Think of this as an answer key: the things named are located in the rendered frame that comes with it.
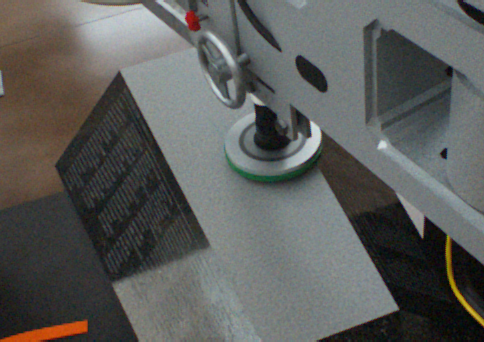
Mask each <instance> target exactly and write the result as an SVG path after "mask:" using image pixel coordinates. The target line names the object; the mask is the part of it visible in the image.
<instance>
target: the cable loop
mask: <svg viewBox="0 0 484 342"><path fill-rule="evenodd" d="M465 252H466V250H465V249H464V248H463V247H462V246H460V245H459V244H458V242H455V241H454V240H453V238H452V237H449V236H448V234H447V247H446V260H447V270H448V279H449V283H450V285H451V287H452V288H453V292H454V293H455V295H456V296H457V298H458V300H459V301H460V303H462V304H463V305H464V308H466V309H467V310H468V311H469V313H470V314H472V315H473V316H474V318H475V319H477V320H478V321H479V323H480V324H482V325H483V326H484V299H483V298H481V297H480V296H479V293H477V292H476V291H475V289H474V287H473V285H472V284H471V283H470V281H469V277H468V274H467V271H466V259H465Z"/></svg>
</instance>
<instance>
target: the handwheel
mask: <svg viewBox="0 0 484 342"><path fill-rule="evenodd" d="M208 41H209V42H211V43H212V44H214V45H215V46H216V47H217V49H218V50H219V51H220V53H221V54H222V55H223V56H221V57H219V58H217V57H216V55H215V54H214V53H213V50H212V49H211V48H210V47H209V45H208V43H207V42H208ZM197 52H198V60H199V64H200V66H201V69H202V71H203V75H204V77H205V79H206V80H207V82H208V85H209V86H210V88H211V89H212V90H213V93H214V94H215V95H216V96H217V98H218V99H219V100H220V101H221V102H222V103H223V104H224V105H225V106H227V107H228V108H230V109H233V110H235V109H240V108H241V107H242V106H243V104H244V103H245V100H246V86H245V82H244V79H243V73H242V70H241V68H242V67H243V66H246V65H248V64H250V59H249V55H248V54H246V53H244V54H239V55H238V56H236V57H235V56H234V54H233V51H232V50H231V49H230V48H229V46H228V44H227V43H226V42H225V41H224V40H223V39H222V38H221V37H220V36H219V35H218V34H216V33H215V32H213V31H210V30H206V31H203V32H202V33H201V34H199V36H198V40H197ZM208 59H209V60H210V62H209V60H208ZM230 79H233V81H234V84H235V88H236V98H235V99H232V98H231V97H230V96H229V94H228V84H227V81H228V80H230Z"/></svg>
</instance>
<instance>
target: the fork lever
mask: <svg viewBox="0 0 484 342"><path fill-rule="evenodd" d="M142 1H143V3H142V5H143V6H144V7H145V8H148V10H149V11H150V12H152V13H153V14H154V15H155V16H157V17H158V18H159V19H161V20H162V21H163V23H164V24H167V25H168V27H170V28H171V29H173V30H174V31H175V32H176V33H177V34H179V35H180V36H181V37H182V38H183V39H185V40H186V41H188V43H189V44H191V45H193V47H194V48H195V49H197V46H196V45H195V44H193V42H192V41H191V39H190V34H189V29H188V23H187V22H186V21H185V16H186V12H185V10H184V9H183V8H182V7H180V6H179V5H178V3H175V2H174V1H173V0H142ZM245 86H246V90H247V91H248V93H249V94H253V95H254V96H255V97H256V98H257V99H259V100H260V101H261V102H262V103H264V104H265V105H266V106H267V107H269V109H271V110H273V111H274V113H275V114H277V109H276V102H275V95H274V89H272V88H271V87H270V86H269V85H268V84H266V83H265V82H264V81H263V80H262V79H260V78H257V79H254V80H252V81H250V82H249V83H246V84H245ZM295 109H296V108H295ZM296 119H297V127H298V132H299V133H300V134H301V135H303V136H304V137H305V138H306V139H309V138H310V137H312V131H311V124H310V120H309V119H308V118H307V117H306V116H305V115H303V114H302V113H301V112H300V111H299V110H298V109H296ZM274 124H275V129H276V130H277V131H278V132H279V135H287V134H288V127H287V125H286V124H285V122H284V120H274Z"/></svg>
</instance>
